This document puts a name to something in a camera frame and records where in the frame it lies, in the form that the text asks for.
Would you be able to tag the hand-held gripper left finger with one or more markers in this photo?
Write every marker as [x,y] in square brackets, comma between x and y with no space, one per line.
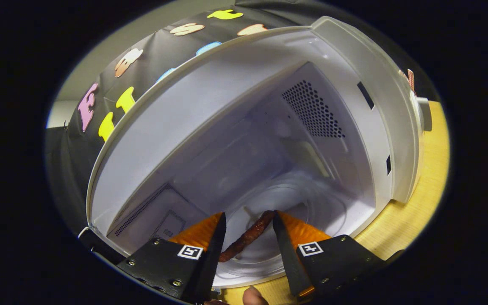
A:
[210,262]

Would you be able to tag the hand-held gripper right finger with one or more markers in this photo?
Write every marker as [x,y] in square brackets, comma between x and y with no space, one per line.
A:
[288,258]

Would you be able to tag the brown roasted meat piece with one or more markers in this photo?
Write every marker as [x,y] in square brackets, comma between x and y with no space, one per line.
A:
[248,235]

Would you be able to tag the white toaster oven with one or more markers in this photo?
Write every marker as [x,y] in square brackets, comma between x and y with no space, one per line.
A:
[227,106]

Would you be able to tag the glass turntable plate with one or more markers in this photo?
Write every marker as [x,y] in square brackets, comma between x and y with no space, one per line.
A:
[311,212]

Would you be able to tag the red striped straw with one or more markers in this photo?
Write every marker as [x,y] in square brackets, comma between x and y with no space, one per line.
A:
[410,78]

